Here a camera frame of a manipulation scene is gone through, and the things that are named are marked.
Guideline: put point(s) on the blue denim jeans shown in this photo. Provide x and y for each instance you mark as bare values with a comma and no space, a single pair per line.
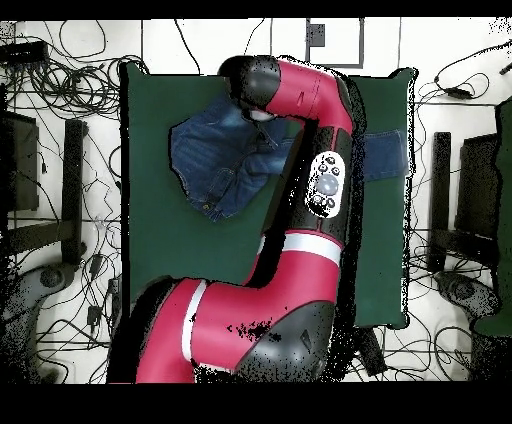
212,160

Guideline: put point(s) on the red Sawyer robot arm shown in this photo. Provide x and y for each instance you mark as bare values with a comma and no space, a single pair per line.
304,92

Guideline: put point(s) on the dark green table cloth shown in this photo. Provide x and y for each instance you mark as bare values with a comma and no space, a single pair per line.
180,248

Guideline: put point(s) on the black power strip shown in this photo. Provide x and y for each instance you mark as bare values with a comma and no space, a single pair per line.
115,296
24,52
372,352

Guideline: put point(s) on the black power adapter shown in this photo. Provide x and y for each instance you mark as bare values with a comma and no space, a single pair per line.
94,315
96,264
458,92

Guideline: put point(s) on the black stand base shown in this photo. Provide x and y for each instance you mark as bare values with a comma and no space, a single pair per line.
440,192
73,192

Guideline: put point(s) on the grey wheeled chair base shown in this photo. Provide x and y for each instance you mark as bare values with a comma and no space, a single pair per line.
52,278
464,290

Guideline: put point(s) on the black box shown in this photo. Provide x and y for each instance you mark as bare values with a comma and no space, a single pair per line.
24,168
478,184

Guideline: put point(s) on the dark green spare cloth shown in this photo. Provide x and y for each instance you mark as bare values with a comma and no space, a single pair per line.
504,200

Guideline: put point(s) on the grey square floor frame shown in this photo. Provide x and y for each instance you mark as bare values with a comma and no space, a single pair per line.
316,34

